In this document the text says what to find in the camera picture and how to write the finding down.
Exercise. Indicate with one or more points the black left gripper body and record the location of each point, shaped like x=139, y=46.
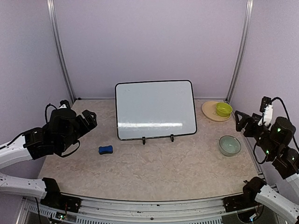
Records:
x=84, y=129

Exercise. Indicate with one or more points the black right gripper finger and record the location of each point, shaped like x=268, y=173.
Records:
x=243, y=118
x=239, y=125

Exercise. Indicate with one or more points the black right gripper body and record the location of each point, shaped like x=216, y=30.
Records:
x=250, y=132

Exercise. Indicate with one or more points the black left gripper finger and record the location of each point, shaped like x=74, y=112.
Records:
x=89, y=116
x=92, y=123

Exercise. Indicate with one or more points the blue whiteboard eraser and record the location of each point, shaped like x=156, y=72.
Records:
x=105, y=150

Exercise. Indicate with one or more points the white whiteboard with black frame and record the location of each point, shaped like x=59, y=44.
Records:
x=154, y=109

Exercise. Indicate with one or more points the metal whiteboard stand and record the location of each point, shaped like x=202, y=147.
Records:
x=144, y=138

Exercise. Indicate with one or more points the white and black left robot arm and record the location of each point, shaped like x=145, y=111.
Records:
x=62, y=130

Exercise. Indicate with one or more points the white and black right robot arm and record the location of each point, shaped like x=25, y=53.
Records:
x=273, y=139

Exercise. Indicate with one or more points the yellow-green plastic bowl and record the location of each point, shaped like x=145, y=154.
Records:
x=223, y=109

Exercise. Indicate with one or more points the clear glass bowl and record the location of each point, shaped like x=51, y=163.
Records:
x=229, y=145

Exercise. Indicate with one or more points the beige wooden plate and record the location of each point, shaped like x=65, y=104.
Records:
x=209, y=110

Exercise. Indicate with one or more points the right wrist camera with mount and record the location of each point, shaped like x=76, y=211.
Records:
x=266, y=108

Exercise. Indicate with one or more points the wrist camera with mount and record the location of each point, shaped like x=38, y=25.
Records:
x=64, y=104
x=266, y=108

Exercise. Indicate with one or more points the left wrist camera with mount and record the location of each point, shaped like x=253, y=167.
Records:
x=64, y=104

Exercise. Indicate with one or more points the front aluminium rail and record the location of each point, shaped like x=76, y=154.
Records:
x=105, y=211

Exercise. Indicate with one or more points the right aluminium frame post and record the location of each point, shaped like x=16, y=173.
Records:
x=241, y=50

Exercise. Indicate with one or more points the aluminium frame post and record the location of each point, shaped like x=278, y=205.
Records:
x=241, y=50
x=59, y=49

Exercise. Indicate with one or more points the left aluminium frame post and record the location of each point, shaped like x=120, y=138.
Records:
x=59, y=49

